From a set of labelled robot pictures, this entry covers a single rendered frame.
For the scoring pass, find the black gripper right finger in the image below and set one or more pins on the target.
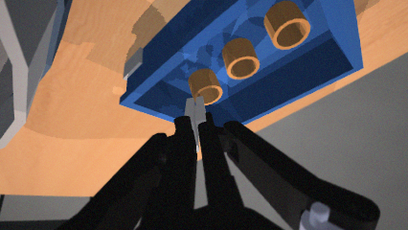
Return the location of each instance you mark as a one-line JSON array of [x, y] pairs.
[[304, 201]]

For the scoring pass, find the blue crate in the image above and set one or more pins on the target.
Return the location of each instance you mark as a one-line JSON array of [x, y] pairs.
[[158, 87]]

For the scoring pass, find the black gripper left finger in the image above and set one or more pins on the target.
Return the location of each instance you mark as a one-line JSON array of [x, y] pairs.
[[128, 195]]

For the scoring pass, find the bronze bushing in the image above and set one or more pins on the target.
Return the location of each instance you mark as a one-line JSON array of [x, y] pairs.
[[204, 83], [241, 52], [286, 13]]

